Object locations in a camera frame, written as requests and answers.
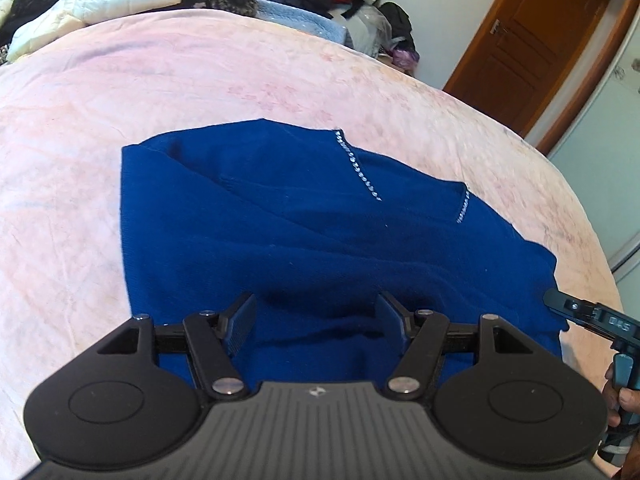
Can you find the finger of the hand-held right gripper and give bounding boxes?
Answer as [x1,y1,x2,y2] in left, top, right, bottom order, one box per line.
[544,287,601,332]

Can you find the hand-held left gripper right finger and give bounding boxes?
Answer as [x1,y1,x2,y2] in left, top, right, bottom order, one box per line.
[375,293,544,402]

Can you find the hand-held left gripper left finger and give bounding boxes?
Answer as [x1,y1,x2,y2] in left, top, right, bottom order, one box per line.
[96,293,259,402]

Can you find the blue sweater with rhinestone trim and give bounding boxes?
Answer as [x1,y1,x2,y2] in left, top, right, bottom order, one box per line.
[119,118,571,386]

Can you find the person's right hand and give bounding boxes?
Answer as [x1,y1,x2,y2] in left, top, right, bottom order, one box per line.
[602,360,640,432]

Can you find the white wardrobe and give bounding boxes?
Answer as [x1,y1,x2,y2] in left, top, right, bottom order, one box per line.
[547,0,640,281]

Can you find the pink blanket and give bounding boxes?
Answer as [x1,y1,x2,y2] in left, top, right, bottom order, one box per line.
[0,7,623,471]

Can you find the purple bag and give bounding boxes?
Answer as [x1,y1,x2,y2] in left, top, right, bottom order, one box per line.
[391,46,420,72]

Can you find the brown wooden door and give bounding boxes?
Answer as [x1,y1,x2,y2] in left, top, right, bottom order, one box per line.
[442,0,615,137]

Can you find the clear plastic bag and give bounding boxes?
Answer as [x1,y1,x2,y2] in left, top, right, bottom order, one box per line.
[344,4,393,57]

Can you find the light blue towel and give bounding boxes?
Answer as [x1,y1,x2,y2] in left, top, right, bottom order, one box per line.
[256,0,352,47]

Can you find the dark patterned knit cloth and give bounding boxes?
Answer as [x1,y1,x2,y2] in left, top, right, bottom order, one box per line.
[206,0,260,19]

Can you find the black cloth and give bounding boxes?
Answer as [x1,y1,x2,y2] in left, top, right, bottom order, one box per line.
[0,0,67,51]

